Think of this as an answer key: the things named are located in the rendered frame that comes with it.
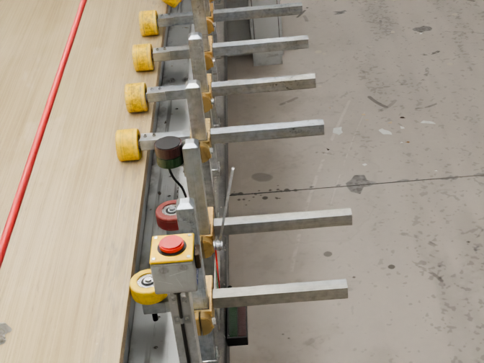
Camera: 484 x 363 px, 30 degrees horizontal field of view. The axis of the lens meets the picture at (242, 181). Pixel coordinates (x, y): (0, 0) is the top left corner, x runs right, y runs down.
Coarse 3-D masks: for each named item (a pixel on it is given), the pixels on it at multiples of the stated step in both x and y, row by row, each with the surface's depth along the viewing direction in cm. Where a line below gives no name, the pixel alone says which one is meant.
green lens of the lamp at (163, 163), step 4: (156, 156) 196; (180, 156) 195; (156, 160) 197; (160, 160) 195; (164, 160) 194; (168, 160) 194; (172, 160) 194; (176, 160) 194; (180, 160) 195; (160, 164) 195; (164, 164) 195; (168, 164) 194; (172, 164) 195; (176, 164) 195; (180, 164) 196; (164, 168) 195; (168, 168) 195; (172, 168) 195
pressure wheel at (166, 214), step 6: (162, 204) 212; (168, 204) 211; (174, 204) 212; (156, 210) 210; (162, 210) 210; (168, 210) 209; (174, 210) 209; (156, 216) 208; (162, 216) 208; (168, 216) 207; (174, 216) 207; (162, 222) 208; (168, 222) 207; (174, 222) 207; (162, 228) 209; (168, 228) 208; (174, 228) 208
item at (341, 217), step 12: (252, 216) 212; (264, 216) 212; (276, 216) 212; (288, 216) 211; (300, 216) 211; (312, 216) 210; (324, 216) 210; (336, 216) 210; (348, 216) 210; (216, 228) 211; (228, 228) 211; (240, 228) 211; (252, 228) 211; (264, 228) 211; (276, 228) 211; (288, 228) 211; (300, 228) 212
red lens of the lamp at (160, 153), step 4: (156, 140) 196; (180, 140) 195; (180, 144) 194; (156, 148) 193; (176, 148) 193; (180, 148) 194; (156, 152) 194; (160, 152) 193; (164, 152) 193; (168, 152) 193; (172, 152) 193; (176, 152) 194; (180, 152) 194; (160, 156) 194; (164, 156) 193; (168, 156) 193; (172, 156) 193; (176, 156) 194
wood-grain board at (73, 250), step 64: (0, 0) 330; (64, 0) 324; (128, 0) 319; (0, 64) 284; (128, 64) 276; (0, 128) 250; (64, 128) 247; (128, 128) 244; (0, 192) 223; (64, 192) 220; (128, 192) 218; (64, 256) 199; (128, 256) 197; (0, 320) 184; (64, 320) 182
